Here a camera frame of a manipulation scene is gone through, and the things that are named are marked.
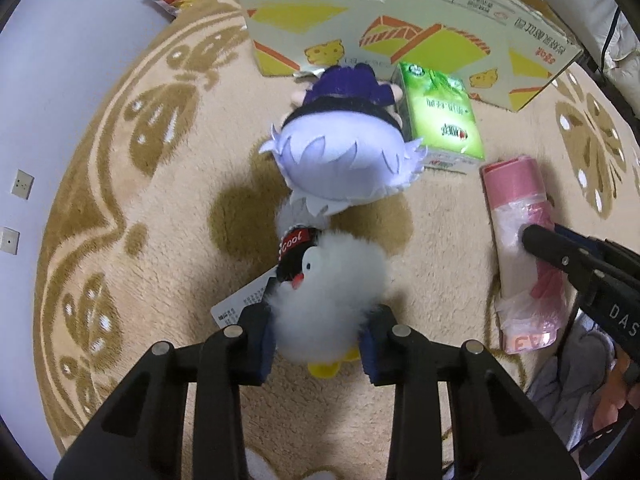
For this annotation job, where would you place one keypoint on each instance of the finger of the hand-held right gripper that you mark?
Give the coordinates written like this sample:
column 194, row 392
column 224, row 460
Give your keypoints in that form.
column 582, row 242
column 555, row 255

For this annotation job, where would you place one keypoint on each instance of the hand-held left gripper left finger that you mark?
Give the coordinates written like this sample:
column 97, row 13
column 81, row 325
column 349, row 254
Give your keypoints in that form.
column 262, row 360

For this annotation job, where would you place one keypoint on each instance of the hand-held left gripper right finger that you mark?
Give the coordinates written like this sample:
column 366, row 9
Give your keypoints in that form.
column 371, row 357

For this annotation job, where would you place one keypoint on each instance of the pink trash bag roll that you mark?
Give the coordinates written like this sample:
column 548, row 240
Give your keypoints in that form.
column 510, row 200

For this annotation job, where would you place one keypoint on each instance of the white fluffy duck plush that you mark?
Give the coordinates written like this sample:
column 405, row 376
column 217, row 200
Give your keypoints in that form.
column 330, row 290

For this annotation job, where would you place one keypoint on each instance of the printed cardboard box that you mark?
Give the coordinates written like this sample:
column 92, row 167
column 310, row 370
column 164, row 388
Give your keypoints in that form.
column 450, row 10

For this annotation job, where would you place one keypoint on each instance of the person's right hand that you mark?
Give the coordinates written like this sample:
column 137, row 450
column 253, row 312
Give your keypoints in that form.
column 620, row 395

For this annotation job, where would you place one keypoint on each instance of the person's grey clothing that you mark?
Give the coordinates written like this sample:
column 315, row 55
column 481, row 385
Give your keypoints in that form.
column 565, row 385

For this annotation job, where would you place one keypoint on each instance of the beige brown patterned blanket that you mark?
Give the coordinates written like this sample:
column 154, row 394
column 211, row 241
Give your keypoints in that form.
column 175, row 260

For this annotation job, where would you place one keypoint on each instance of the cream puffer coat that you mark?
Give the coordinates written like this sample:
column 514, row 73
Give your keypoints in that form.
column 625, row 70

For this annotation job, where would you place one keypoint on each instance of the green tissue pack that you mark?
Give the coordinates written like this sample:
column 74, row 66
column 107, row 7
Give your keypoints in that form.
column 445, row 110

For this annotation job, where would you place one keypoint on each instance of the purple haired plush doll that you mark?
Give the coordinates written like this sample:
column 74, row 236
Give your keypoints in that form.
column 340, row 155

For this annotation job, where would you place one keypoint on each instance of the white garment cover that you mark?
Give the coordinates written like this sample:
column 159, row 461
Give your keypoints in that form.
column 575, row 10

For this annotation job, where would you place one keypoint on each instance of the yellow red packet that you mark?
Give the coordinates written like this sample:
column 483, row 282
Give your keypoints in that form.
column 177, row 2

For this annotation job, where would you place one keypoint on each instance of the white wall socket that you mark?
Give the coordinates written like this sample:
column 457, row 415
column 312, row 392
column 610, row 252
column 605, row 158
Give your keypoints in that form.
column 9, row 241
column 23, row 183

